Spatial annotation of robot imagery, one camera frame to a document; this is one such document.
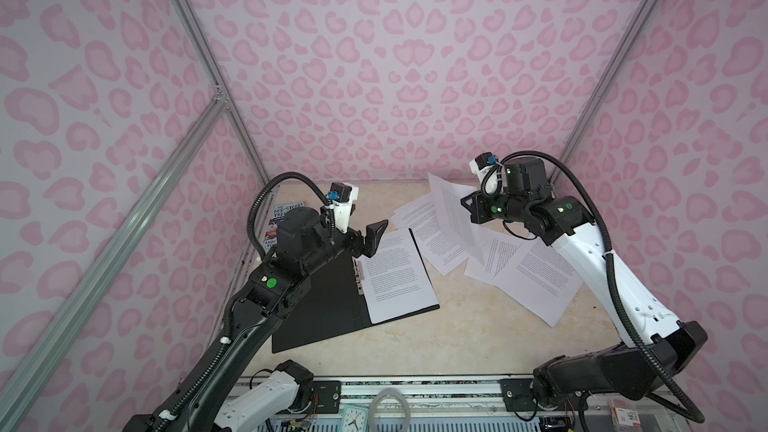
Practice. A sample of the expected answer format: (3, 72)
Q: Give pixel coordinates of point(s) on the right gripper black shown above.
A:
(476, 208)

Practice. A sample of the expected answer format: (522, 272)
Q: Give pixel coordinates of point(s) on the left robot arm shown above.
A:
(305, 243)

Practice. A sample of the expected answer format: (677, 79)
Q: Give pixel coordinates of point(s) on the aluminium diagonal frame bar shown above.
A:
(38, 366)

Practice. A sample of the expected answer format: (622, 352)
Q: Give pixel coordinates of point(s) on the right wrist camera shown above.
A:
(523, 177)

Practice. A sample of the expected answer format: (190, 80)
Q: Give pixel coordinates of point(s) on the small teal clock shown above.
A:
(354, 418)

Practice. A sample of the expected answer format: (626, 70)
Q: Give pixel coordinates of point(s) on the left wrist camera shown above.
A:
(342, 197)

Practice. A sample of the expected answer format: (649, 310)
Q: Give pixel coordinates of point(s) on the colourful paperback book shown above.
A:
(268, 237)

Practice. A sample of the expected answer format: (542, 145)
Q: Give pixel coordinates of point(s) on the aluminium corner post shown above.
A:
(204, 52)
(630, 37)

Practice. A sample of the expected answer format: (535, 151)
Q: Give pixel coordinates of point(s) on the red white label box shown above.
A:
(624, 416)

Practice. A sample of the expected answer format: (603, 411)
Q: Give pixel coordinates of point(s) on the aluminium corner post left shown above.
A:
(204, 52)

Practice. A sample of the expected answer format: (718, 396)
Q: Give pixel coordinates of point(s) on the aluminium corner post right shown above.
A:
(630, 37)

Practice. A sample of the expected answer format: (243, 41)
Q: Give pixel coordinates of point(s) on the clear tube loop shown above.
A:
(389, 400)

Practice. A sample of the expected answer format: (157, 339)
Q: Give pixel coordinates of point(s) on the grey and black file folder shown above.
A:
(334, 306)

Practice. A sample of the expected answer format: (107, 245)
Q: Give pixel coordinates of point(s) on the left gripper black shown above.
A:
(355, 247)

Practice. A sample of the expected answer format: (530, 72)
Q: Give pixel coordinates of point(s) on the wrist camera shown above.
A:
(523, 177)
(342, 197)

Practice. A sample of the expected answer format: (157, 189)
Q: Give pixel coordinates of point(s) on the printed paper sheet corner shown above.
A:
(395, 282)

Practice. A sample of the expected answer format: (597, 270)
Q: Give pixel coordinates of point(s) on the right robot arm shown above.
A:
(655, 343)

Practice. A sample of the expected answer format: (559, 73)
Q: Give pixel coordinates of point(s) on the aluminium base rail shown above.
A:
(477, 403)

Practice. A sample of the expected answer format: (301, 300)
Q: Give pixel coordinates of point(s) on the printed paper sheet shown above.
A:
(539, 279)
(499, 251)
(453, 218)

